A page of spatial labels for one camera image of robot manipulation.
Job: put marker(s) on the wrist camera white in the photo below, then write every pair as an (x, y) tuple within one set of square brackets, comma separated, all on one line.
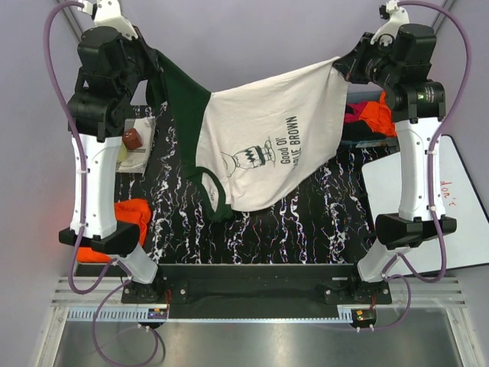
[(108, 13), (395, 16)]

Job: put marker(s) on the whiteboard with red writing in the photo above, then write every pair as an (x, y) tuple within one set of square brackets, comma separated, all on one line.
[(468, 245)]

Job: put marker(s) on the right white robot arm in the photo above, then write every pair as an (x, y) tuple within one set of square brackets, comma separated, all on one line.
[(398, 60)]

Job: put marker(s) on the orange t-shirt in basket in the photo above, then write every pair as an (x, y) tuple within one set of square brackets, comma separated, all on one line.
[(378, 117)]

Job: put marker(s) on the white green Charlie Brown t-shirt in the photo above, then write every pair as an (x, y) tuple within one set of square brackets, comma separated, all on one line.
[(247, 147)]

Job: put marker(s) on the pale yellow mug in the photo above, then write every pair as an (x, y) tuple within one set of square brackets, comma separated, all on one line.
[(122, 154)]

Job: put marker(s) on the magenta garment in basket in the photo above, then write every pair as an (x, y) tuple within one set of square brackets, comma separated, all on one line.
[(353, 111)]

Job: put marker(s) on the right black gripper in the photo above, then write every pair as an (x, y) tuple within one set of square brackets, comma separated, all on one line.
[(349, 65)]

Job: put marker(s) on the teal laundry basket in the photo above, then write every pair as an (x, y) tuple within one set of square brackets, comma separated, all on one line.
[(368, 142)]

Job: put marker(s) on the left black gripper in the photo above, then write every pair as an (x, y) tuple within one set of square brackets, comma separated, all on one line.
[(147, 52)]

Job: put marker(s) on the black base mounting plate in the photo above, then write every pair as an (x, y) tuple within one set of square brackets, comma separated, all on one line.
[(332, 284)]

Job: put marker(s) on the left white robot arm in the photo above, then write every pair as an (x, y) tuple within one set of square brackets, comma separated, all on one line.
[(113, 63)]

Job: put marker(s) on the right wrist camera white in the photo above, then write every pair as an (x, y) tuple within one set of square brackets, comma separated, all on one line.
[(395, 16)]

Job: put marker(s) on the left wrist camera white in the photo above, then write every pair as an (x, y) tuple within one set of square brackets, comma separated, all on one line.
[(108, 13)]

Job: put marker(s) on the black garment in basket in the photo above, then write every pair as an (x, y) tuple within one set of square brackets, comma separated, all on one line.
[(359, 131)]

